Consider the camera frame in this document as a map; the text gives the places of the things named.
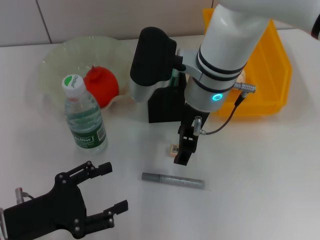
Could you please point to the black mesh pen holder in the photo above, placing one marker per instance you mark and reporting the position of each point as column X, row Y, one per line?
column 162, row 110

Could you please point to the red-orange toy orange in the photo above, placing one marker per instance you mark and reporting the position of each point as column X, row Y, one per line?
column 105, row 87

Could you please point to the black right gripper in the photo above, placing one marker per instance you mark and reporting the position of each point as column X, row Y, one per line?
column 188, row 115

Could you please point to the translucent wavy fruit bowl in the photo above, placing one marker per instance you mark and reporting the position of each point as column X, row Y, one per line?
column 75, row 55

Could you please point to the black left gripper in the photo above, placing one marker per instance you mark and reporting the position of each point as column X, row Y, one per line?
column 45, row 212

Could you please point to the mint green utility knife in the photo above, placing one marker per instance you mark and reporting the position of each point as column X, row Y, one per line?
column 174, row 77

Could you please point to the beige eraser with barcode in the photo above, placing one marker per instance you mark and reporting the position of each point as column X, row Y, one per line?
column 172, row 150

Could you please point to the yellow plastic storage bin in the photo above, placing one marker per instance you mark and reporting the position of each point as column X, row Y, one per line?
column 270, row 75

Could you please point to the clear water bottle green label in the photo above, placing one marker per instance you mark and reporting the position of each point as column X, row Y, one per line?
column 85, row 125

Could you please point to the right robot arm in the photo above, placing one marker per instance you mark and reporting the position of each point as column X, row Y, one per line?
column 225, row 37

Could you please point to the plain white partition board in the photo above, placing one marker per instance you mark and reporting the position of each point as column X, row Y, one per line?
column 17, row 20
column 100, row 17

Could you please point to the silver glitter marker pen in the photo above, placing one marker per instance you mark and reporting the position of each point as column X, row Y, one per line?
column 180, row 181

